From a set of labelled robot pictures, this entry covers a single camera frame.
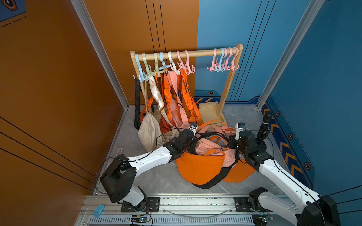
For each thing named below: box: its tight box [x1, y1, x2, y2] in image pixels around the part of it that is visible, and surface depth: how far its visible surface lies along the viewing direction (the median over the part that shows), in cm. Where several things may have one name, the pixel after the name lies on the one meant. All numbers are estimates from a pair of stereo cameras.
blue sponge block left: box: [93, 204, 106, 218], surface depth 72 cm
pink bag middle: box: [167, 71, 191, 130], surface depth 87 cm
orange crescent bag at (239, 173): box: [222, 159, 256, 183], surface depth 82 cm
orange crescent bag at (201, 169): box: [175, 149, 225, 186], surface depth 80 cm
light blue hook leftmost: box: [134, 53, 151, 83], surface depth 68 cm
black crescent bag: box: [190, 147, 240, 189], surface depth 80 cm
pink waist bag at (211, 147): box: [195, 137, 238, 168], surface depth 87 cm
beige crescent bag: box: [138, 75, 181, 152], surface depth 90 cm
